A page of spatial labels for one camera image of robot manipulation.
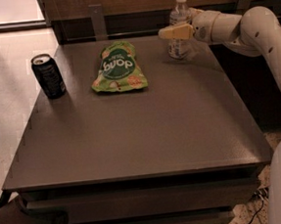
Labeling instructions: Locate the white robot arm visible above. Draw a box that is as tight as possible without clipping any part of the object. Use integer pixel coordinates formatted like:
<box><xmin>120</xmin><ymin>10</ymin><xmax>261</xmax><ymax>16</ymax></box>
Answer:
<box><xmin>158</xmin><ymin>6</ymin><xmax>281</xmax><ymax>224</ymax></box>

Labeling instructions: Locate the left metal wall bracket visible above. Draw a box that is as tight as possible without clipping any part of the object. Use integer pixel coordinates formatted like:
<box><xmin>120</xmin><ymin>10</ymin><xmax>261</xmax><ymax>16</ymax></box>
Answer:
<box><xmin>88</xmin><ymin>4</ymin><xmax>108</xmax><ymax>41</ymax></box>

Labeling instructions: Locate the green snack bag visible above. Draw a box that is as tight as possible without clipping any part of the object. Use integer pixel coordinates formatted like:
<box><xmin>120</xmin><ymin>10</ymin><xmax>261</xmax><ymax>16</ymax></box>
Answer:
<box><xmin>91</xmin><ymin>41</ymin><xmax>148</xmax><ymax>93</ymax></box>

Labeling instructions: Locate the grey drawer cabinet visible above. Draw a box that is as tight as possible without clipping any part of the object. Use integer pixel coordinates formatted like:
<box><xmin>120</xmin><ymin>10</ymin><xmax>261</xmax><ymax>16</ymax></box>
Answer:
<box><xmin>3</xmin><ymin>36</ymin><xmax>272</xmax><ymax>224</ymax></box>

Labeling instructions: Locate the black soda can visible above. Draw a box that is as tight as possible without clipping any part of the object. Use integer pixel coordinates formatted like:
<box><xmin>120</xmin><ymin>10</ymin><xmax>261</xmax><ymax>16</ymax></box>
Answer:
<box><xmin>31</xmin><ymin>54</ymin><xmax>66</xmax><ymax>99</ymax></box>

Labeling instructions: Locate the black cable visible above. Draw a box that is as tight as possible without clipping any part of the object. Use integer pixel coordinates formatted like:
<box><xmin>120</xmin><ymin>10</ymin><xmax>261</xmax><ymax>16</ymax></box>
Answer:
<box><xmin>239</xmin><ymin>193</ymin><xmax>272</xmax><ymax>224</ymax></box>

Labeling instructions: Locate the clear plastic water bottle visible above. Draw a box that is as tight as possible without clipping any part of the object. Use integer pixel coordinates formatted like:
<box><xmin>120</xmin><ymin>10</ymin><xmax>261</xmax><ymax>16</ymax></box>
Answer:
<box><xmin>168</xmin><ymin>0</ymin><xmax>192</xmax><ymax>60</ymax></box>

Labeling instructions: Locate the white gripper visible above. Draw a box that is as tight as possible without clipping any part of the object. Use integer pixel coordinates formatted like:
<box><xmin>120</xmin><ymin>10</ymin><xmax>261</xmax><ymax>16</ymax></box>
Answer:
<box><xmin>158</xmin><ymin>7</ymin><xmax>220</xmax><ymax>43</ymax></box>

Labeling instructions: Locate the white power strip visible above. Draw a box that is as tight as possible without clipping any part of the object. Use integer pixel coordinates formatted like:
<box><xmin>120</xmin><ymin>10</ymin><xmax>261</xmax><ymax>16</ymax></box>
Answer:
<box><xmin>252</xmin><ymin>188</ymin><xmax>269</xmax><ymax>199</ymax></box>

